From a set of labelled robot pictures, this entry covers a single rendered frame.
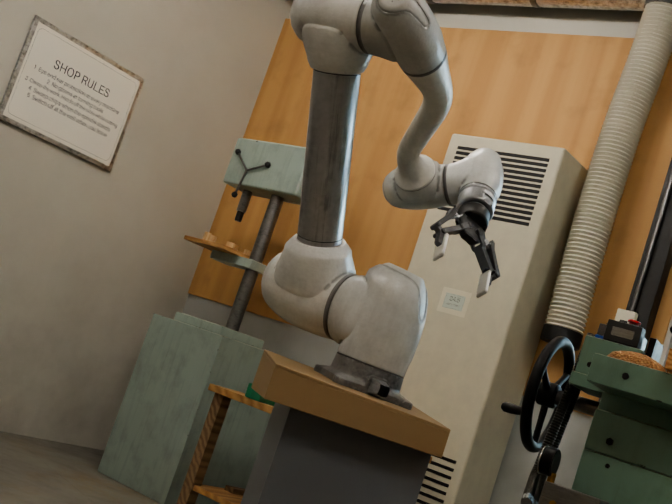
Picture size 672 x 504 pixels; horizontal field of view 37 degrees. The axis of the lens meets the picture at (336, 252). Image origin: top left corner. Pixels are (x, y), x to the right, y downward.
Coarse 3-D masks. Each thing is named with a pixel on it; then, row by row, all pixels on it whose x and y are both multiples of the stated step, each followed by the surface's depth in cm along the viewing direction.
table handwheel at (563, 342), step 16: (560, 336) 245; (544, 352) 238; (544, 368) 236; (528, 384) 235; (544, 384) 242; (560, 384) 251; (528, 400) 234; (544, 400) 244; (592, 400) 241; (528, 416) 235; (544, 416) 245; (528, 432) 237; (544, 432) 252; (528, 448) 241
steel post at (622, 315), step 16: (656, 208) 386; (656, 224) 381; (656, 240) 382; (656, 256) 380; (640, 272) 382; (656, 272) 378; (640, 288) 378; (656, 288) 376; (640, 304) 378; (656, 304) 378; (624, 320) 377; (640, 320) 376
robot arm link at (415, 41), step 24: (384, 0) 193; (408, 0) 192; (360, 24) 199; (384, 24) 194; (408, 24) 194; (432, 24) 197; (384, 48) 200; (408, 48) 198; (432, 48) 199; (408, 72) 205
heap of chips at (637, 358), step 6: (612, 354) 209; (618, 354) 208; (624, 354) 207; (630, 354) 207; (636, 354) 207; (642, 354) 208; (624, 360) 206; (630, 360) 206; (636, 360) 206; (642, 360) 205; (648, 360) 205; (654, 360) 206; (648, 366) 204; (654, 366) 204; (660, 366) 204
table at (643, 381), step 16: (592, 368) 208; (608, 368) 206; (624, 368) 205; (640, 368) 204; (576, 384) 230; (592, 384) 228; (608, 384) 206; (624, 384) 204; (640, 384) 203; (656, 384) 201; (640, 400) 212; (656, 400) 201
